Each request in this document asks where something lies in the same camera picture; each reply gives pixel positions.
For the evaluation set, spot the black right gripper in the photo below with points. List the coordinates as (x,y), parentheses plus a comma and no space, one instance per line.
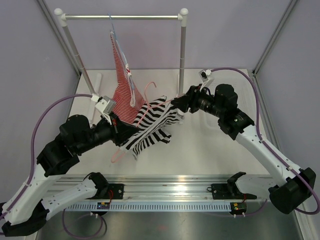
(191,99)

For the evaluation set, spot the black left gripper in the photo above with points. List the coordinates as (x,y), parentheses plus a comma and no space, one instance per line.
(121,131)

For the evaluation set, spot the black white striped tank top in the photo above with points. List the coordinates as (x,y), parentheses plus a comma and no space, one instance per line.
(152,127)

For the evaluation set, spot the pink wire hanger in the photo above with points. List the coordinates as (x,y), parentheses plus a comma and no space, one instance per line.
(115,157)

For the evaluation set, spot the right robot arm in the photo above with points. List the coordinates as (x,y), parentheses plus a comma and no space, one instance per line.
(290,185)

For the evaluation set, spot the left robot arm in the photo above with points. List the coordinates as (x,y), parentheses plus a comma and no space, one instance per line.
(29,211)

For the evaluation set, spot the red white striped tank top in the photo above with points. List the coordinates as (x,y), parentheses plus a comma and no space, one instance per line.
(128,98)

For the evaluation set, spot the white perforated plastic basket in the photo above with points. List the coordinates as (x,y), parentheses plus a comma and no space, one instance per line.
(246,98)

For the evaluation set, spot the white and silver clothes rack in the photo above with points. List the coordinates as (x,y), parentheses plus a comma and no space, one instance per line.
(181,17)

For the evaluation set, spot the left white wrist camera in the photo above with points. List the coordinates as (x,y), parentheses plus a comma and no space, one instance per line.
(104,105)

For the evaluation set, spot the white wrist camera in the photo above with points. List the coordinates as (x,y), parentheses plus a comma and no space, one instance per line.
(104,105)
(207,77)

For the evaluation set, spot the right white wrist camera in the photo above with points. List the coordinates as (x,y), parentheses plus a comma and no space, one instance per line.
(207,77)

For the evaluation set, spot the blue wire hanger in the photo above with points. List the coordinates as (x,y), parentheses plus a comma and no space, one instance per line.
(113,25)

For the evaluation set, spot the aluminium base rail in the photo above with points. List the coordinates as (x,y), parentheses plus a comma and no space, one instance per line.
(151,188)

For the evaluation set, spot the white slotted cable duct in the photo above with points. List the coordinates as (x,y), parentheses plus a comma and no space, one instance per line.
(151,206)

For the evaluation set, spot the right aluminium frame post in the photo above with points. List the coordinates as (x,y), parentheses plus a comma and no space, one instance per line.
(275,35)

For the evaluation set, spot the aluminium frame post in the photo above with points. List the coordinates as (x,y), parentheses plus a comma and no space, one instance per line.
(59,37)
(275,35)

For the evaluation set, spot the left aluminium frame post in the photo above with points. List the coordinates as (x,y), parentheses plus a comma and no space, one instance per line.
(59,37)

